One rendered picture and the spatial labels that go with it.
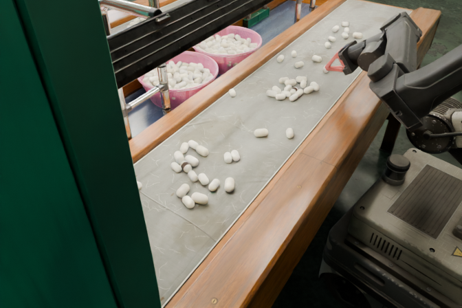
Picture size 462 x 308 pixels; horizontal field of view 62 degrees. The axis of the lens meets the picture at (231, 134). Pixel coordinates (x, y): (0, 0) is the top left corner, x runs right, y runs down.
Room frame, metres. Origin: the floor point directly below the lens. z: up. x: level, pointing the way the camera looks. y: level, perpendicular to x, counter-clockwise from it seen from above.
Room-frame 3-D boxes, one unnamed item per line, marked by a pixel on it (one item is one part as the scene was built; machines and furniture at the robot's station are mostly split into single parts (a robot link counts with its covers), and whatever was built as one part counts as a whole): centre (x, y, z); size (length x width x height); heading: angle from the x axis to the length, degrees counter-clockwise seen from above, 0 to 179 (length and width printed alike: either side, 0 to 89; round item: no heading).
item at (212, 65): (1.12, 0.17, 0.72); 0.27 x 0.27 x 0.10
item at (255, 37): (1.35, 0.02, 0.72); 0.27 x 0.27 x 0.10
